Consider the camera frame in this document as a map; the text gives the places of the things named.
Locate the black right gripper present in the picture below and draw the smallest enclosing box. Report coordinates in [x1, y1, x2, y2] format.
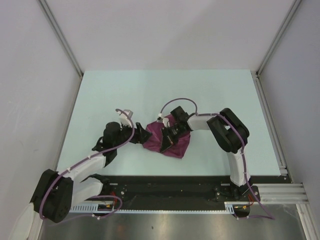
[160, 122, 185, 152]

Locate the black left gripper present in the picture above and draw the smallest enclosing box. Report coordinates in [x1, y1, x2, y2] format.
[113, 120, 152, 149]

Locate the purple cloth napkin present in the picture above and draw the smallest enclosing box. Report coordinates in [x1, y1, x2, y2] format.
[142, 121, 191, 159]

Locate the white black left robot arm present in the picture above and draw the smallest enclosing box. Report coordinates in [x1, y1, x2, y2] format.
[30, 121, 152, 223]

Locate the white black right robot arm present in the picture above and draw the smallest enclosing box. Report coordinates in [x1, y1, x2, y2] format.
[159, 106, 252, 201]

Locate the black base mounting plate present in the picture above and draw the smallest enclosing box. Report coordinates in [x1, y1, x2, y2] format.
[102, 175, 291, 210]

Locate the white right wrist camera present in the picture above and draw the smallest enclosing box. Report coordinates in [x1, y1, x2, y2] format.
[156, 113, 170, 128]

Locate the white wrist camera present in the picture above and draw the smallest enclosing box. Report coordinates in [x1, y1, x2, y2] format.
[116, 109, 133, 128]
[156, 113, 170, 128]

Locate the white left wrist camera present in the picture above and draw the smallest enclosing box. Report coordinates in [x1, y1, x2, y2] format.
[116, 109, 133, 128]

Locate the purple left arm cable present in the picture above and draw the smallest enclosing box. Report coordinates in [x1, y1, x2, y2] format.
[39, 108, 136, 227]

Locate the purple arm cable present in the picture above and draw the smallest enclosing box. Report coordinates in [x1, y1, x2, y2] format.
[39, 108, 136, 227]
[159, 97, 276, 221]

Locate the light blue cable duct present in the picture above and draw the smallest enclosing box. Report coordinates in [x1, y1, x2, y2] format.
[69, 203, 235, 216]

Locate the aluminium side rail right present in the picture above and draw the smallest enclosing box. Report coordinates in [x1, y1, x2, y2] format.
[251, 71, 290, 176]

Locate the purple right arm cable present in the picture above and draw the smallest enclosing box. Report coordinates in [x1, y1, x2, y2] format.
[159, 97, 276, 221]

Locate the aluminium frame post left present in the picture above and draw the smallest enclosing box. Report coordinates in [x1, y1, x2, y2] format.
[37, 0, 84, 79]

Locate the aluminium frame post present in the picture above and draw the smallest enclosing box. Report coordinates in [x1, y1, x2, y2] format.
[255, 0, 304, 77]
[37, 0, 84, 79]

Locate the aluminium frame post right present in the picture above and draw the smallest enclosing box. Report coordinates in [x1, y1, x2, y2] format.
[255, 0, 304, 77]

